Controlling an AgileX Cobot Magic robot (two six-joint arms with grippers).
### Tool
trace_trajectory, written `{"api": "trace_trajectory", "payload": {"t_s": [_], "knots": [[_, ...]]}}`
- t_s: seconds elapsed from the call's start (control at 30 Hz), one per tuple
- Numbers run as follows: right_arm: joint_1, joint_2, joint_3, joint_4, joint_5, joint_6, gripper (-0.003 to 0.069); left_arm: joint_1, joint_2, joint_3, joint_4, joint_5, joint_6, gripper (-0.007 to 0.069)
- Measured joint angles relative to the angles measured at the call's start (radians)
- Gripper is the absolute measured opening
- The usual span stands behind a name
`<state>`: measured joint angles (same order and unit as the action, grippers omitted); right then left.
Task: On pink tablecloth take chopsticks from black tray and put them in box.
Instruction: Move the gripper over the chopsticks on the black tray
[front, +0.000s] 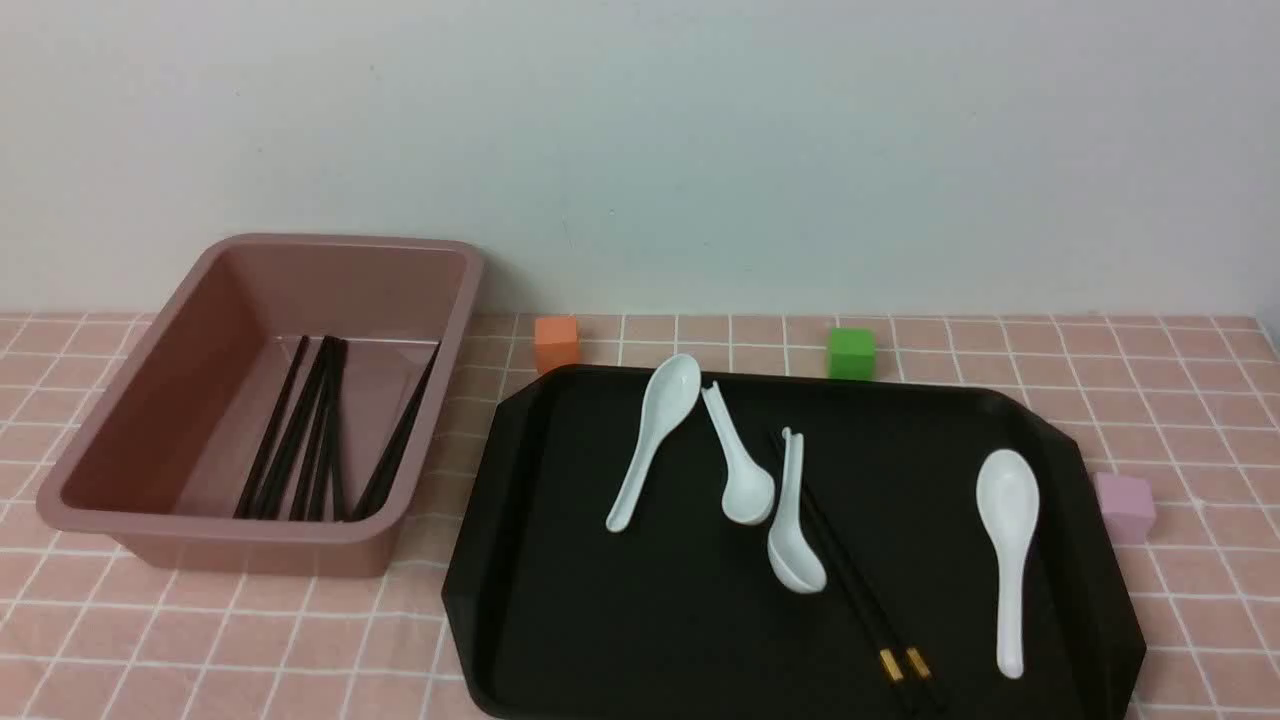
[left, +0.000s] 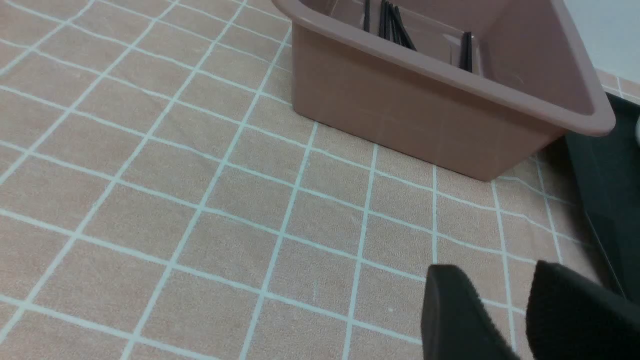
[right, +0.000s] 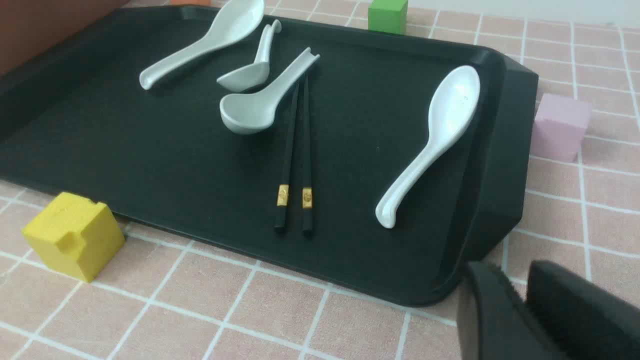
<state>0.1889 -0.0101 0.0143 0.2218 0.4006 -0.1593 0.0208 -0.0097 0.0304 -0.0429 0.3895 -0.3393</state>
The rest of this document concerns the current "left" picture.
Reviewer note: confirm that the pink grid tablecloth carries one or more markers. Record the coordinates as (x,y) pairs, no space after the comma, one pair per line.
(161,200)

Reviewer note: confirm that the black chopstick far left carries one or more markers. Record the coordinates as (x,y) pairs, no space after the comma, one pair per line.
(366,16)

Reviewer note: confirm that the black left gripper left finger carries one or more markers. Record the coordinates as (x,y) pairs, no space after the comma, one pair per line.
(454,322)

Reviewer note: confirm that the black chopstick right pair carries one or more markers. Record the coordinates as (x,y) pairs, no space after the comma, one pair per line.
(466,52)

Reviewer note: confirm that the black chopstick bundle middle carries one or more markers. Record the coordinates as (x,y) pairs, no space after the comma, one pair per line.
(391,28)

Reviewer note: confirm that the black plastic tray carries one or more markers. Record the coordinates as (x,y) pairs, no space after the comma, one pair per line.
(607,173)

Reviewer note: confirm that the pink plastic bin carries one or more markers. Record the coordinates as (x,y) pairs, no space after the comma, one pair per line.
(532,79)

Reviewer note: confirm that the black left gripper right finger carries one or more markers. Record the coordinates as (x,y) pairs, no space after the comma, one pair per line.
(569,317)

